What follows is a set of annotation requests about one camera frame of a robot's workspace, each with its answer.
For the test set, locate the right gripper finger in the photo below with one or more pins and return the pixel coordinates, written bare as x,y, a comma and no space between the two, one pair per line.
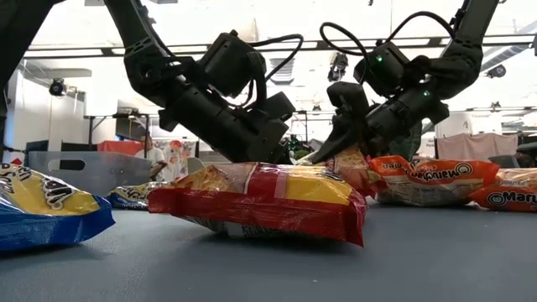
377,144
344,105

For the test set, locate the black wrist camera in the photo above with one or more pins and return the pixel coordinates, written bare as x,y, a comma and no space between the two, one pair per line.
230,63
384,69

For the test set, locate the colourful poster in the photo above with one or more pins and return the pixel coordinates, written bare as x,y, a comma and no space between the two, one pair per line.
180,155

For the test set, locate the beige hanging cloth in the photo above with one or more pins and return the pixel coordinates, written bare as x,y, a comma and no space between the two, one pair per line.
474,147

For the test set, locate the black metal workstation frame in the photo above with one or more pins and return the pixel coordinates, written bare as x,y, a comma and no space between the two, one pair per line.
126,114

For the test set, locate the white light strip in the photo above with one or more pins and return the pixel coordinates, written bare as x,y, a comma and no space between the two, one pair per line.
63,53
419,42
512,39

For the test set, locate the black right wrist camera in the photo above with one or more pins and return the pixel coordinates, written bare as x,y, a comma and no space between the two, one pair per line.
384,69

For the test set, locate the person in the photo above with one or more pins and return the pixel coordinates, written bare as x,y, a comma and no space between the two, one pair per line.
153,157

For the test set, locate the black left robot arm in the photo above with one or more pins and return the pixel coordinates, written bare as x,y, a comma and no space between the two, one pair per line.
142,54

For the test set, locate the small black monitor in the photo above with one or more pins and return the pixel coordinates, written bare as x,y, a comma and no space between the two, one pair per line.
79,146
37,146

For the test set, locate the gray office chair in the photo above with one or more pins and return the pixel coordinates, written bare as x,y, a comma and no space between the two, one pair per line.
503,160

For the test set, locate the black office chair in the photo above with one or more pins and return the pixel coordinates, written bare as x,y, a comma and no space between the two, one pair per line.
528,155

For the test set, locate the black hanging ceiling camera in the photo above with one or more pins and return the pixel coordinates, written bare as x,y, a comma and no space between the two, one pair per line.
337,67

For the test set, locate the blue Maruchan noodle pack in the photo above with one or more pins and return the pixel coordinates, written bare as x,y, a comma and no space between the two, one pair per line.
46,209
132,195

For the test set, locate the blue-gray table mat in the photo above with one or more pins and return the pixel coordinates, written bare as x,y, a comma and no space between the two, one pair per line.
268,272

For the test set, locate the red Maruchan noodle pack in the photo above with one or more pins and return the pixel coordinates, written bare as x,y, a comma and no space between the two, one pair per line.
352,168
260,205

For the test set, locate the dark gray plastic bin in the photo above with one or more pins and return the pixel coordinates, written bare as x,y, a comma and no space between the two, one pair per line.
109,176

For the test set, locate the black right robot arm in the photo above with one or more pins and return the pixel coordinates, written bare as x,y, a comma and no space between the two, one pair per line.
465,54

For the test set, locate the red-orange panel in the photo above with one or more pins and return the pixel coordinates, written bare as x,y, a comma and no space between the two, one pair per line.
119,147

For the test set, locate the orange-red Maruchan noodle pack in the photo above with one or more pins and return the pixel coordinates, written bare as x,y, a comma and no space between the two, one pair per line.
507,197

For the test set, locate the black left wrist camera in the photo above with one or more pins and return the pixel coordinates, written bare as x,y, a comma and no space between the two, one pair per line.
230,63

